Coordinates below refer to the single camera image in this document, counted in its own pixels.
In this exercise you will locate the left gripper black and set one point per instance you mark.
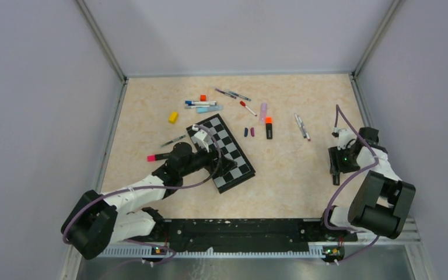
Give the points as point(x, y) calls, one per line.
point(220, 167)

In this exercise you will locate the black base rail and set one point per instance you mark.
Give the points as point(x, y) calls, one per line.
point(243, 235)

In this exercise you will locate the black highlighter orange cap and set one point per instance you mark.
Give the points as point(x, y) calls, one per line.
point(269, 127)

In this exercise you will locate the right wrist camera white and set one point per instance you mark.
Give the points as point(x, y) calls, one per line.
point(345, 138)

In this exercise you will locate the black highlighter blue tip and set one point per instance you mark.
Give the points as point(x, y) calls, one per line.
point(336, 179)

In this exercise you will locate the black highlighter pink cap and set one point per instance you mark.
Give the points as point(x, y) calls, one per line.
point(156, 157)

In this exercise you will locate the white marker red cap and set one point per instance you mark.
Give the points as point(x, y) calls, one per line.
point(242, 103)

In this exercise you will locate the black white chessboard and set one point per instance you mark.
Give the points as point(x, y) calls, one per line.
point(230, 150)

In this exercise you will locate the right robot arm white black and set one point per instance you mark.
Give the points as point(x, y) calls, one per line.
point(383, 201)

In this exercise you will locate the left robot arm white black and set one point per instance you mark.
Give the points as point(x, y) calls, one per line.
point(97, 220)

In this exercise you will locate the black gel pen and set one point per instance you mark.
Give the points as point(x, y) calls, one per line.
point(173, 141)

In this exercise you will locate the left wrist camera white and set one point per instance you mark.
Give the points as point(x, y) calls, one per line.
point(201, 137)

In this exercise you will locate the white marker magenta end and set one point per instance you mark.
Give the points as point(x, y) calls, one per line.
point(308, 136)

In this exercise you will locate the light blue eraser bar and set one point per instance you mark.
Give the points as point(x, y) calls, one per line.
point(209, 109)

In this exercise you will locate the thin dark pen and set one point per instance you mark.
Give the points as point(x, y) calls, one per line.
point(225, 93)

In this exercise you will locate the pale purple highlighter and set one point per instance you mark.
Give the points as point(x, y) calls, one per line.
point(263, 113)

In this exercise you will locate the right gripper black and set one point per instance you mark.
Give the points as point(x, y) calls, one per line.
point(336, 165)

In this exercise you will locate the yellow block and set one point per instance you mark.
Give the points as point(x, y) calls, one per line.
point(173, 117)

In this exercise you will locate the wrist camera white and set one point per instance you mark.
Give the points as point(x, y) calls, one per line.
point(201, 137)
point(345, 138)

